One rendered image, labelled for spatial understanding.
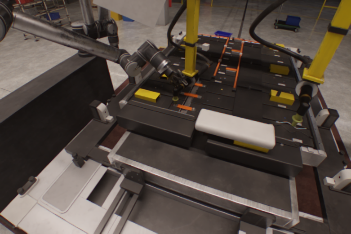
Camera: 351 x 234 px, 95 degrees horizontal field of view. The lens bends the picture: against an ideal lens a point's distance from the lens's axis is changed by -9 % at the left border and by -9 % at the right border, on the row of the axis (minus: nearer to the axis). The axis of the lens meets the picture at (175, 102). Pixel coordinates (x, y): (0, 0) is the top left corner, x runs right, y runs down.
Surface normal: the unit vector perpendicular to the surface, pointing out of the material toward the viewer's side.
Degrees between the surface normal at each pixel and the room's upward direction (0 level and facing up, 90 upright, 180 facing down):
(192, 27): 90
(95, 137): 0
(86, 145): 0
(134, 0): 90
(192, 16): 90
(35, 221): 0
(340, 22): 90
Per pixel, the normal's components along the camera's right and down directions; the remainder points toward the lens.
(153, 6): 0.11, 0.64
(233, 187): 0.00, -0.77
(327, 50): -0.57, 0.53
